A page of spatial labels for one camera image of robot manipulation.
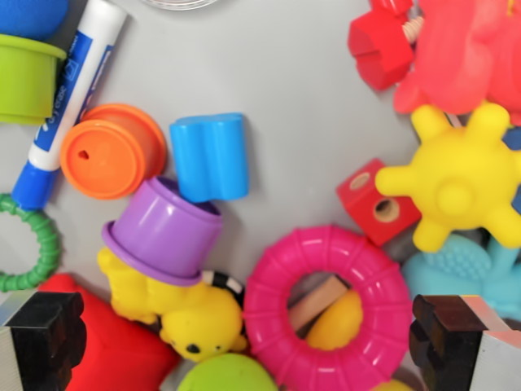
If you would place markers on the red rubber hippo toy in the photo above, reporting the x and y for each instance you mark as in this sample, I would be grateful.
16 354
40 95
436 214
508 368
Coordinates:
460 53

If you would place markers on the red wooden cube with hole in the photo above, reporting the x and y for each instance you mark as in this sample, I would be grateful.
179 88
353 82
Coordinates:
362 203

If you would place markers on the blue Expo marker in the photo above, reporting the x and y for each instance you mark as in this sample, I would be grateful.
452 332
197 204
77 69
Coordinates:
81 73

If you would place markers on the large green ball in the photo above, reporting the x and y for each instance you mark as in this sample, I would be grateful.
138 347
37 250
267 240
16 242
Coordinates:
228 374

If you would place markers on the yellow knobbed rubber toy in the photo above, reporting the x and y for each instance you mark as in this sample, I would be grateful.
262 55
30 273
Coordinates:
460 191

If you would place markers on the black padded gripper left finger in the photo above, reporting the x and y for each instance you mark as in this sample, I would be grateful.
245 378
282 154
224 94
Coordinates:
36 338

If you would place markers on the yellow rubber animal toy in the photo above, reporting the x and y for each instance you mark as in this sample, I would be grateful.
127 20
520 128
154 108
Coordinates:
195 322

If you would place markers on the green stacking cup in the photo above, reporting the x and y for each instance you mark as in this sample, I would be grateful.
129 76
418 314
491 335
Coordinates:
24 81

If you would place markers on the black padded gripper right finger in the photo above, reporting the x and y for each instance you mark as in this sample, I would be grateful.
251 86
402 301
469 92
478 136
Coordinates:
447 346

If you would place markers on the plain wooden piece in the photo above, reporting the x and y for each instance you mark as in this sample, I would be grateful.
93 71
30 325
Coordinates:
317 303

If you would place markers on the blue plastic heart block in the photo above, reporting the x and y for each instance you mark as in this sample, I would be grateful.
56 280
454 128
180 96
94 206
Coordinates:
211 159

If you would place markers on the black white striped piece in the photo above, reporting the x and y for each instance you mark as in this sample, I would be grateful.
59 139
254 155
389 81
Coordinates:
224 283

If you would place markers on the light blue silicone teether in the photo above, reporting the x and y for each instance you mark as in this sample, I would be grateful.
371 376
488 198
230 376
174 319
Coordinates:
447 273

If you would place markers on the orange stacking cup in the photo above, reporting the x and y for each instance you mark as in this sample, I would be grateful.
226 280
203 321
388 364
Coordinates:
102 159

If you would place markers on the yellow plastic banana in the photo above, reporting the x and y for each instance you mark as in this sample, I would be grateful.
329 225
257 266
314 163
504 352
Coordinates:
338 322

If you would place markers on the red soft block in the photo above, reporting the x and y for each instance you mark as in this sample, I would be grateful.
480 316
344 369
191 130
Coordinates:
118 358

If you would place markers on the purple stacking cup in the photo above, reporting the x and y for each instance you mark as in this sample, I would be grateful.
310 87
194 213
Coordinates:
167 232

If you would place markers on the blue foam ball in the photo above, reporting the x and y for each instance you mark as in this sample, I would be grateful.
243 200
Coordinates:
28 16

